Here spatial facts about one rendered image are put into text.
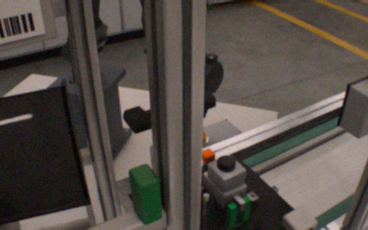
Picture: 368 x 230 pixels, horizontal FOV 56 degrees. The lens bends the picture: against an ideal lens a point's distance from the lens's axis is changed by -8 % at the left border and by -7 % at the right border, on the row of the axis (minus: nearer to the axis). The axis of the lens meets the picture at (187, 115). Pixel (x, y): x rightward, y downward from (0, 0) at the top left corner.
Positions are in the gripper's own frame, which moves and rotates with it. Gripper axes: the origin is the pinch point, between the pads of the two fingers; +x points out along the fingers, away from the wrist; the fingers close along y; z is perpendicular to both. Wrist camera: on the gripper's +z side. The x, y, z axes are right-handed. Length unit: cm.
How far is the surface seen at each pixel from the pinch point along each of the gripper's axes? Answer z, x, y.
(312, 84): -119, 101, 196
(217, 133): 0.2, 5.6, 11.8
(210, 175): 20.2, -5.1, -3.9
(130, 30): -280, 87, 102
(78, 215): -1.5, 15.3, -23.2
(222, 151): 5.9, 5.6, 9.2
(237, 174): 23.7, -6.7, -1.3
